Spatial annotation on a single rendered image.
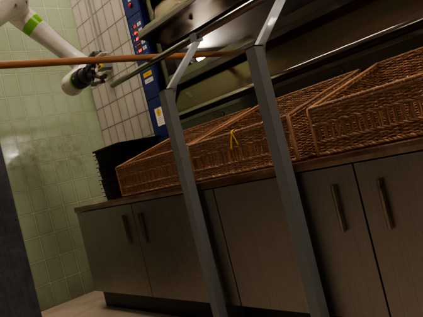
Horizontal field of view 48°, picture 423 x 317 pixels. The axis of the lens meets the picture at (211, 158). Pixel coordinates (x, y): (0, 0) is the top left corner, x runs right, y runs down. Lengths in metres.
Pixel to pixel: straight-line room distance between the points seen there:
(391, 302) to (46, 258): 2.31
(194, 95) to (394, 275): 1.58
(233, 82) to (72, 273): 1.69
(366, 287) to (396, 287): 0.09
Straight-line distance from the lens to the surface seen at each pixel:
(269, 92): 1.45
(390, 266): 1.39
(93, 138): 3.46
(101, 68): 3.26
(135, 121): 3.10
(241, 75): 2.35
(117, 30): 3.19
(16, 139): 3.26
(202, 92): 2.56
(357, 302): 1.50
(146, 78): 2.89
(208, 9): 2.44
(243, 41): 2.33
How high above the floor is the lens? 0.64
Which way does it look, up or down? 1 degrees up
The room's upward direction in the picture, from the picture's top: 14 degrees counter-clockwise
